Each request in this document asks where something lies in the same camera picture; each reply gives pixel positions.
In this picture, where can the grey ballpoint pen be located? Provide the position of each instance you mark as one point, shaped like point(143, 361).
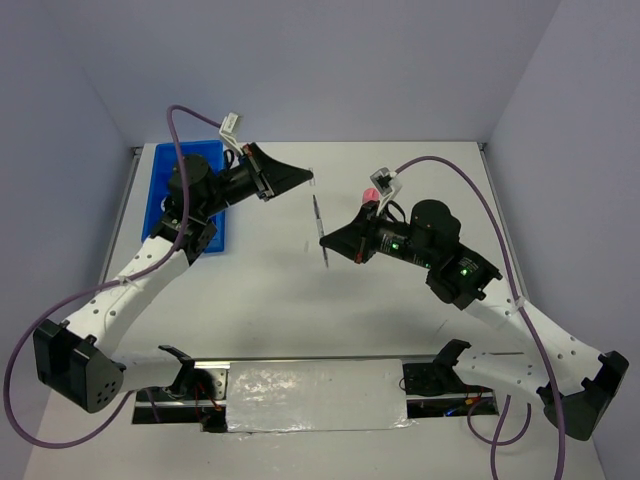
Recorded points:
point(320, 228)

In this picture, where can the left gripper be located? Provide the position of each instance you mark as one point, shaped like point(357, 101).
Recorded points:
point(271, 177)

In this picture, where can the silver foil plate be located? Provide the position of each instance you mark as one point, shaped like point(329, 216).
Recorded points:
point(315, 396)

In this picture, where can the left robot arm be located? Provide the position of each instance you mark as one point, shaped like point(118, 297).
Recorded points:
point(76, 356)

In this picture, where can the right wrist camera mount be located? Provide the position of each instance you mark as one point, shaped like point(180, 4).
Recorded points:
point(387, 184)

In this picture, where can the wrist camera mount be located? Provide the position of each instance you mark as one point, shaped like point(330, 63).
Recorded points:
point(387, 184)
point(227, 132)

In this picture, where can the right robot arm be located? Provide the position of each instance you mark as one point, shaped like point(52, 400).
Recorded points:
point(551, 368)

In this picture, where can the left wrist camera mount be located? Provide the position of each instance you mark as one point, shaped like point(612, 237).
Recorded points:
point(227, 132)

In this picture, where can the pink cap bottle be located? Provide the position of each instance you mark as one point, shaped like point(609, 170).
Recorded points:
point(370, 194)

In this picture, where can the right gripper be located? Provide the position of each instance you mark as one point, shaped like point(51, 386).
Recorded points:
point(355, 239)

